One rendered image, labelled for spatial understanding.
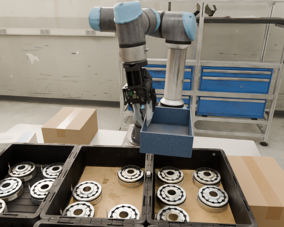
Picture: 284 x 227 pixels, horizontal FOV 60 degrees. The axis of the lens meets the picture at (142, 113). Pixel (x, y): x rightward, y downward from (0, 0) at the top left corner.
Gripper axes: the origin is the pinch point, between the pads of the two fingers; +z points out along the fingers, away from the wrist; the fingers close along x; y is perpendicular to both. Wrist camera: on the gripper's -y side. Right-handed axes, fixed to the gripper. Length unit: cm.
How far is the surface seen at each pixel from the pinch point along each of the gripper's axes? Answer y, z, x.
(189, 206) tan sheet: 3.6, 31.5, 12.2
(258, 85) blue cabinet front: -197, 54, 80
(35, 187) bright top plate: 7.8, 20.8, -42.2
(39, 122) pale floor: -202, 87, -195
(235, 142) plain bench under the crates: -69, 48, 38
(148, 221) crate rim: 21.4, 20.0, 2.2
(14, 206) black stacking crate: 14, 24, -47
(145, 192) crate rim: 10.5, 19.6, -0.6
